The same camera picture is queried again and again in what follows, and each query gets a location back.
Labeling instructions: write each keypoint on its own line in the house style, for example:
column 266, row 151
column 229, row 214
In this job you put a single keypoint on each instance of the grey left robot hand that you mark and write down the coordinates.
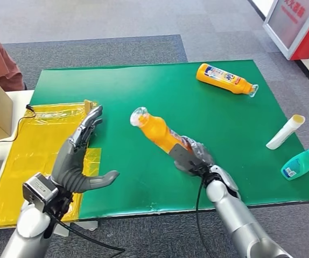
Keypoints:
column 68, row 167

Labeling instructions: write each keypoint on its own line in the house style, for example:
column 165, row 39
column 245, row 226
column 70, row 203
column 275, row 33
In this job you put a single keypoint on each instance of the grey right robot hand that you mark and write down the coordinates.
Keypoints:
column 202, row 156

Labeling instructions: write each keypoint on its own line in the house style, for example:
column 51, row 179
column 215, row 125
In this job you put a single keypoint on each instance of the orange bottle with clear cap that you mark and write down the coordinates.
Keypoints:
column 157, row 131
column 219, row 79

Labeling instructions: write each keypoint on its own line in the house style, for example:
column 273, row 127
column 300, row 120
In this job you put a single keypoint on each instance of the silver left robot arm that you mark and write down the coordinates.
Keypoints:
column 28, row 231

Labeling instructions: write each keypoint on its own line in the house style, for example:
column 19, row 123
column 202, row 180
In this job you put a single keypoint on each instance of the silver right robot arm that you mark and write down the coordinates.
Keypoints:
column 240, row 220

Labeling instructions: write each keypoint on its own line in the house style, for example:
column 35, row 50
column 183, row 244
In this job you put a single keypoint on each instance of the white bottle with yellow end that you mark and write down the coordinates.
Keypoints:
column 285, row 132

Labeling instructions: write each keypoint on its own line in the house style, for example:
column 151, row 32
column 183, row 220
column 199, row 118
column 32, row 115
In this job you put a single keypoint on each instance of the teal plastic bottle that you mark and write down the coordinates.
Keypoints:
column 302, row 164

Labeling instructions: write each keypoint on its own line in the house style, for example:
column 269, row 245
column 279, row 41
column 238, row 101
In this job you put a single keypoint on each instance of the yellow plastic sheet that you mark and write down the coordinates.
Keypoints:
column 28, row 149

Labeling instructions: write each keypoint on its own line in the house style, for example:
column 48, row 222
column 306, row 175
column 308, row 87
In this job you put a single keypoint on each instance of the yellow film wrapped box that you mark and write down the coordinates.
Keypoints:
column 88, row 106

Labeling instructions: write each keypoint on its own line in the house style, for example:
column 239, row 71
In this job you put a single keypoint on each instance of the green table mat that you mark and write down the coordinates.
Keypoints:
column 149, row 92

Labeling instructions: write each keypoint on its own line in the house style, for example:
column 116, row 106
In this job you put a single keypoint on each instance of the red and white display stand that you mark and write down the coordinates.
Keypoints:
column 288, row 21

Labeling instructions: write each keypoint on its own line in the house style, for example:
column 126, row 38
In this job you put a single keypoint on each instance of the right wrist camera on black plate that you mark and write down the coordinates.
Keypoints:
column 180, row 155

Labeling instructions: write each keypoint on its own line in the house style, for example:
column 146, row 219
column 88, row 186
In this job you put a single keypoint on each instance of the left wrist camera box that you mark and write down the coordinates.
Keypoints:
column 38, row 188

